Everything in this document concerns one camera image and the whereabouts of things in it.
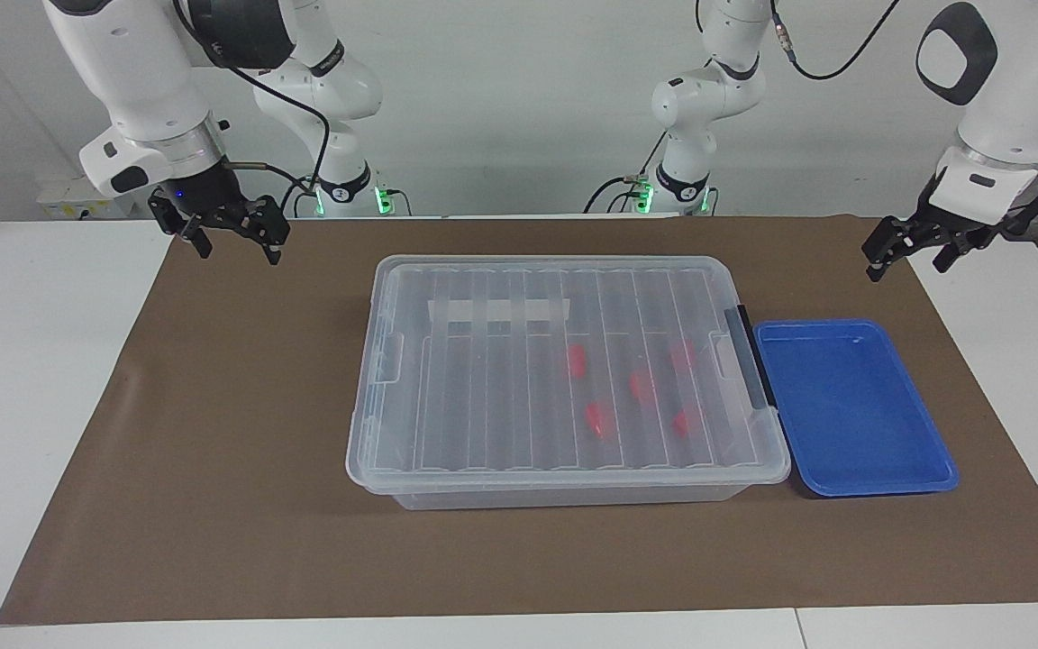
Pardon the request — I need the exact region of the clear ribbed plastic lid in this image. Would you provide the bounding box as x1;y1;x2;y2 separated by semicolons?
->
345;255;792;495

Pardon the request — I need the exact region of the blue plastic tray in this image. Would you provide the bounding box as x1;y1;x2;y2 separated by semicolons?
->
753;318;961;498

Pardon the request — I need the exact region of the clear plastic storage box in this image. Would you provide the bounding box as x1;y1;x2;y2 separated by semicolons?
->
345;255;792;512

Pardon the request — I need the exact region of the white power strip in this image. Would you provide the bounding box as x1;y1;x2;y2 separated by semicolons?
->
37;176;137;220

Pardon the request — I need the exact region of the brown paper table mat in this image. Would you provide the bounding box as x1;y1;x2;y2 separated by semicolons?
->
0;216;1038;626

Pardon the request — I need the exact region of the black base cable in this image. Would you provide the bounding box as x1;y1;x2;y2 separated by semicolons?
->
280;176;322;219
584;131;667;215

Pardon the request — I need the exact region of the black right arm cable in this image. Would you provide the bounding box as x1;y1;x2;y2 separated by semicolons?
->
172;0;332;217

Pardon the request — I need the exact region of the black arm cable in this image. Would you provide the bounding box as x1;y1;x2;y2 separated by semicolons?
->
172;0;332;217
769;0;903;82

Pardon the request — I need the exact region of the black box latch handle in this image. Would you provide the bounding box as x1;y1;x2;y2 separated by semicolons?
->
724;305;777;411

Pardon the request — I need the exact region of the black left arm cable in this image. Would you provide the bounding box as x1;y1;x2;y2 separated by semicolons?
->
769;0;903;82

